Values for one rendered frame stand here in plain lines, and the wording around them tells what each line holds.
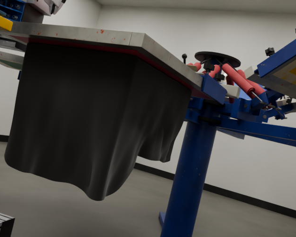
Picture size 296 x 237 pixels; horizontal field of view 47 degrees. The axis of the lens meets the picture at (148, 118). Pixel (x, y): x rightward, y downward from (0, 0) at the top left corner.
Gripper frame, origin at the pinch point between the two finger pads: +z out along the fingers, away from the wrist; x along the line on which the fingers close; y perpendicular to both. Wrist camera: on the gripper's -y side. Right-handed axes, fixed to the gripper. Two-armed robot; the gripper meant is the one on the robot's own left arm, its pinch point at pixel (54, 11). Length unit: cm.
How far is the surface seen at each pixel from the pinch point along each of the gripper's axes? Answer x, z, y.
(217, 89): 57, 12, -42
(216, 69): 35, -10, -101
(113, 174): 47, 52, 6
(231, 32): -71, -161, -447
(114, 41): 48, 16, 23
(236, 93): 61, 10, -59
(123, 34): 50, 14, 23
